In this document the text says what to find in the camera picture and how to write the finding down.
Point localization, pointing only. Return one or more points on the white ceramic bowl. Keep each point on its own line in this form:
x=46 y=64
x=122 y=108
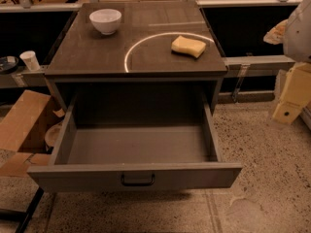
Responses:
x=106 y=21

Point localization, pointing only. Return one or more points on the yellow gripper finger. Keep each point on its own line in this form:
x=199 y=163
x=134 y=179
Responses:
x=275 y=35
x=296 y=94

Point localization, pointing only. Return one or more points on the white paper cup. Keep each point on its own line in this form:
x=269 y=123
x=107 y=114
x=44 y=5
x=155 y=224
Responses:
x=30 y=60

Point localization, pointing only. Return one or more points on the yellow sponge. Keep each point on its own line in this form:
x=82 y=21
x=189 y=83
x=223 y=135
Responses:
x=188 y=46

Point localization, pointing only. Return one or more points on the dark grey drawer cabinet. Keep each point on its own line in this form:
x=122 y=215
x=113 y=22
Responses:
x=140 y=50

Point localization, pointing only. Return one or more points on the brown cardboard box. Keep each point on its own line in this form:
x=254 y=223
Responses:
x=23 y=131

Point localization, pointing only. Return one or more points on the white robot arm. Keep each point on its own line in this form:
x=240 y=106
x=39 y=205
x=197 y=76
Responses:
x=294 y=34

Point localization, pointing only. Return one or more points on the black drawer handle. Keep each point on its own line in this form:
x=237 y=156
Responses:
x=137 y=181

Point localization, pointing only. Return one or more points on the black metal floor stand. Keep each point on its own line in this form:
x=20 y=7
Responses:
x=23 y=218

